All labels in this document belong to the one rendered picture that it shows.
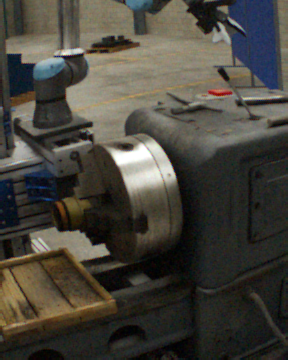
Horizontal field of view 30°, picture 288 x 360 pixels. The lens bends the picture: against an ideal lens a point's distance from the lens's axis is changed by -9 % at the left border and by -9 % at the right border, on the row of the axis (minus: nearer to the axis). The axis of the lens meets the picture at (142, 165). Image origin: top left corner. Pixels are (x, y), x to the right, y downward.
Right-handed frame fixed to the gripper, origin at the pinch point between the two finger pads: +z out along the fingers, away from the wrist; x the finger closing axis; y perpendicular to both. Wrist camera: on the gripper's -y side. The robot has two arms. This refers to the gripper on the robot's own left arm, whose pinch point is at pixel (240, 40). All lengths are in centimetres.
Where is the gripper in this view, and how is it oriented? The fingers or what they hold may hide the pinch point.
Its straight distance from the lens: 179.6
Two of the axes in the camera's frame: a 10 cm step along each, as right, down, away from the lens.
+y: -5.6, 4.8, 6.8
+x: -5.3, 4.3, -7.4
